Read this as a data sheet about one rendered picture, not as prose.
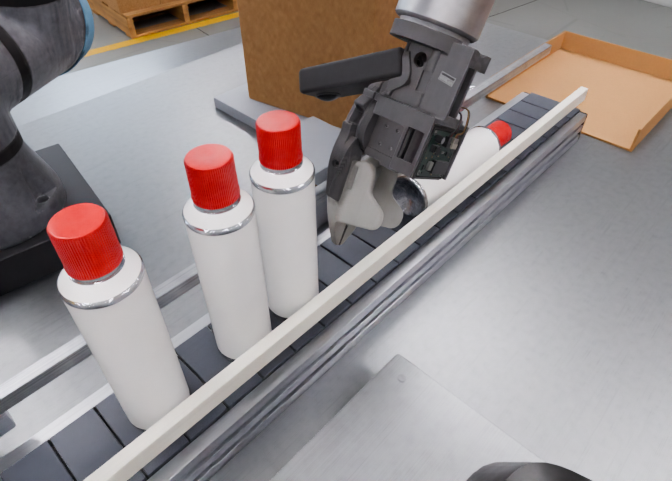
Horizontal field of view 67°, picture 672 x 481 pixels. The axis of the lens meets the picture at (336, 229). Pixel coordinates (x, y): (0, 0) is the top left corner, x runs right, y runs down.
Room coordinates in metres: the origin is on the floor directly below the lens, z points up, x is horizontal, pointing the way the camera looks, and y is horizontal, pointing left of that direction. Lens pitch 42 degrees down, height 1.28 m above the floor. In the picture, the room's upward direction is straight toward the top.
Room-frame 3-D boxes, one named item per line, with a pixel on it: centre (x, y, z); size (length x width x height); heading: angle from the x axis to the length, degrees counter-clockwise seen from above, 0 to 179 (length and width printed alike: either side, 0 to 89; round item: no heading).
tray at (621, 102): (0.87, -0.47, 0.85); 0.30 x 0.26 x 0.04; 137
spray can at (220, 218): (0.28, 0.08, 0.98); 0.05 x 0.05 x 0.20
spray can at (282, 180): (0.33, 0.04, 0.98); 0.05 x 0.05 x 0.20
